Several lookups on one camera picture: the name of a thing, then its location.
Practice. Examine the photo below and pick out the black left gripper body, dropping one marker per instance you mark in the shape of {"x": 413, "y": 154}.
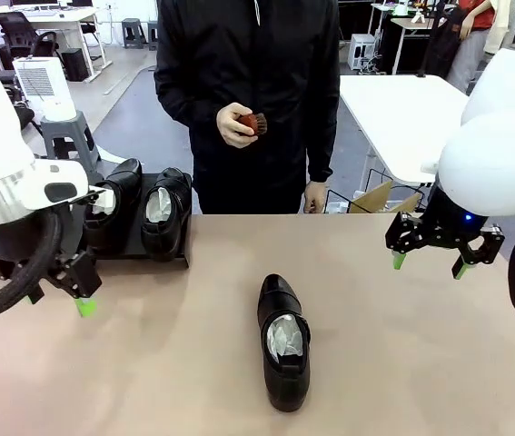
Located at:
{"x": 7, "y": 245}

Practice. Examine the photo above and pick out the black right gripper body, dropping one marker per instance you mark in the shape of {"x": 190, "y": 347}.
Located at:
{"x": 452, "y": 222}

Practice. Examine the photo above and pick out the black office chair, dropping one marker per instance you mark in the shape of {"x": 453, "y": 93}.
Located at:
{"x": 16, "y": 32}

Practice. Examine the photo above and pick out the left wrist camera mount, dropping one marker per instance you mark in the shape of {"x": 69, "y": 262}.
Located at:
{"x": 92, "y": 193}

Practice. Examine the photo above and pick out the red-brown shoe brush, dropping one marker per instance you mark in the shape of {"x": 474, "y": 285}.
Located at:
{"x": 252, "y": 123}

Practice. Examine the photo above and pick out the brown cardboard box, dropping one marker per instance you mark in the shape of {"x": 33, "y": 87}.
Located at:
{"x": 375, "y": 195}

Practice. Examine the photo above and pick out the mannequin red top grey trousers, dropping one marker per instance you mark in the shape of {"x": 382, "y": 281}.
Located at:
{"x": 463, "y": 63}

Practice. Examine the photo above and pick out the person's left hand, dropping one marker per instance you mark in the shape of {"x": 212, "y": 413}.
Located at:
{"x": 315, "y": 197}

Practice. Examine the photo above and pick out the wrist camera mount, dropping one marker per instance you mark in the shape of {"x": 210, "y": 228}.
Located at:
{"x": 429, "y": 165}
{"x": 92, "y": 193}

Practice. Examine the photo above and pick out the black stand pole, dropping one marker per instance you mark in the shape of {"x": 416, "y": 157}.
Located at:
{"x": 427, "y": 45}

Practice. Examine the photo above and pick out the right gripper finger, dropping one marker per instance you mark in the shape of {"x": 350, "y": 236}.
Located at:
{"x": 461, "y": 270}
{"x": 398, "y": 261}

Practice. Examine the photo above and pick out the white office desk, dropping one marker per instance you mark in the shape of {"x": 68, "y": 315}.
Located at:
{"x": 48, "y": 18}

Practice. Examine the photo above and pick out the person's left forearm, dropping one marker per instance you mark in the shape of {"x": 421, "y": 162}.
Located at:
{"x": 323, "y": 150}

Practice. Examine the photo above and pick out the white computer case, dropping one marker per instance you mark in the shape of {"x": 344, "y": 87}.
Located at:
{"x": 363, "y": 52}

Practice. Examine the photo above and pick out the black shoe stand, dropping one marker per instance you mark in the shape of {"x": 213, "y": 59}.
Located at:
{"x": 187, "y": 252}

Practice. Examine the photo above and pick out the person in black jacket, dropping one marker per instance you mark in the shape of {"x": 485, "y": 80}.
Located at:
{"x": 248, "y": 54}

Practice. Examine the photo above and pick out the person's right forearm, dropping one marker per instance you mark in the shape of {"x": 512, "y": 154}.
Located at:
{"x": 189, "y": 113}

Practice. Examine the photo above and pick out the white paper shoe stuffing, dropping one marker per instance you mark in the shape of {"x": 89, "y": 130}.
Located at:
{"x": 102, "y": 206}
{"x": 284, "y": 338}
{"x": 159, "y": 206}

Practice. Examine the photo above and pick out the person's right hand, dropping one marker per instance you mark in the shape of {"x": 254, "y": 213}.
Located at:
{"x": 227, "y": 125}

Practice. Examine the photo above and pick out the large white table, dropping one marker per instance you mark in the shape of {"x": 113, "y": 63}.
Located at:
{"x": 398, "y": 127}

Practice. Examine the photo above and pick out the grey plastic stool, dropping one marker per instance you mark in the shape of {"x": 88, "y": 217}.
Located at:
{"x": 68, "y": 129}
{"x": 152, "y": 34}
{"x": 132, "y": 32}

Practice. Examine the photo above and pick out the white air purifier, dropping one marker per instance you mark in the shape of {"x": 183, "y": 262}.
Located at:
{"x": 43, "y": 86}

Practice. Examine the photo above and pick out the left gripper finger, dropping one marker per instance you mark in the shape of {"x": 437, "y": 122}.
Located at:
{"x": 35, "y": 298}
{"x": 80, "y": 277}

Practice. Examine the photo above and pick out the black computer tower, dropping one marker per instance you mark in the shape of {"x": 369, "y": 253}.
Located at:
{"x": 75, "y": 63}

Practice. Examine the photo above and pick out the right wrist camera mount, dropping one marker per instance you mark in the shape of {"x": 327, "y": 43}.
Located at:
{"x": 429, "y": 165}

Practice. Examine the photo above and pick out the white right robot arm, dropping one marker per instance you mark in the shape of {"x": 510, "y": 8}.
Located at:
{"x": 502, "y": 159}

